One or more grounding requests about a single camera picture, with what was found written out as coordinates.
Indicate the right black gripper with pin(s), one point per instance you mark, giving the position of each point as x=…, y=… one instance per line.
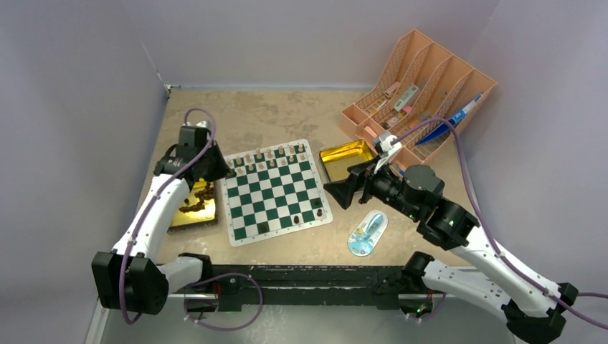
x=343, y=190

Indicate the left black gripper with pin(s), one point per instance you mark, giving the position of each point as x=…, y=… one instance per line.
x=222, y=169

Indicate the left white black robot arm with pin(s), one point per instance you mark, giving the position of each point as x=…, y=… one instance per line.
x=147, y=228

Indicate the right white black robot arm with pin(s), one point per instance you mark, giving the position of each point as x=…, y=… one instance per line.
x=530, y=305

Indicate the dark pieces in tray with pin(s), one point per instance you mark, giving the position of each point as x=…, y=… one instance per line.
x=201, y=197

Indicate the white chess pieces row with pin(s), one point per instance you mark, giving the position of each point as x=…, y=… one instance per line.
x=277, y=160

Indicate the green white chess board mat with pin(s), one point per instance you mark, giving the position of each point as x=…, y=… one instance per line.
x=257, y=198

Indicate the right gold tin tray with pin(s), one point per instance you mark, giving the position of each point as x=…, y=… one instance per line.
x=336, y=160

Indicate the gold tin tray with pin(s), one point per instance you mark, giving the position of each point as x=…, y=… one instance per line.
x=336, y=160
x=191, y=220

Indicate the blue packaged toy blister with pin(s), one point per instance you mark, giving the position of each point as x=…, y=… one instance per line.
x=364, y=238

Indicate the left gold tin tray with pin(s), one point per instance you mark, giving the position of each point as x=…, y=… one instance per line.
x=191, y=220

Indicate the peach plastic file organizer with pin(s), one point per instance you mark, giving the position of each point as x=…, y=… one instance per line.
x=448, y=86

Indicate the teal white box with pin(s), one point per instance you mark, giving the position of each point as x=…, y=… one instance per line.
x=406, y=97

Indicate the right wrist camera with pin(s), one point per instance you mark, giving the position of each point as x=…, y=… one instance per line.
x=387, y=146

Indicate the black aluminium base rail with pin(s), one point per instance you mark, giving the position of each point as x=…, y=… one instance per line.
x=379, y=286

